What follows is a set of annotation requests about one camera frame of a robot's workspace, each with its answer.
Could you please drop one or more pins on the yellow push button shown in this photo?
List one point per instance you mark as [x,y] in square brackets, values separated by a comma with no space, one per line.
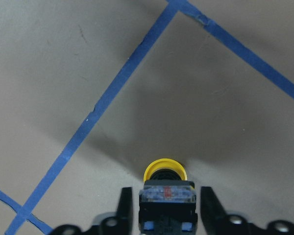
[167,202]

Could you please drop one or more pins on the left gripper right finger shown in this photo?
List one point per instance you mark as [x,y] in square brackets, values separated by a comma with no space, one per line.
[217,221]

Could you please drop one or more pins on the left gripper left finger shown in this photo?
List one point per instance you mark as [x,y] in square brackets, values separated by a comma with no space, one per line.
[119,222]

